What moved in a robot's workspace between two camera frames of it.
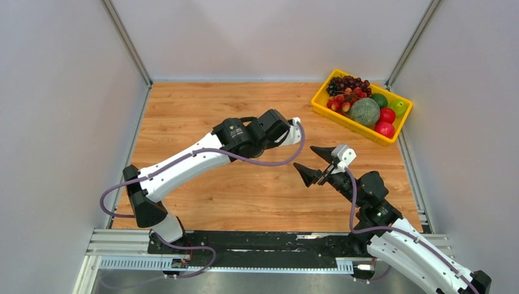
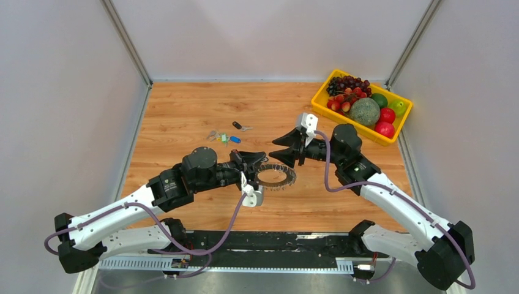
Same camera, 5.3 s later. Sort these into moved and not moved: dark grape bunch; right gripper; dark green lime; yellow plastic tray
Moved: right gripper
Not moved: dark green lime; dark grape bunch; yellow plastic tray
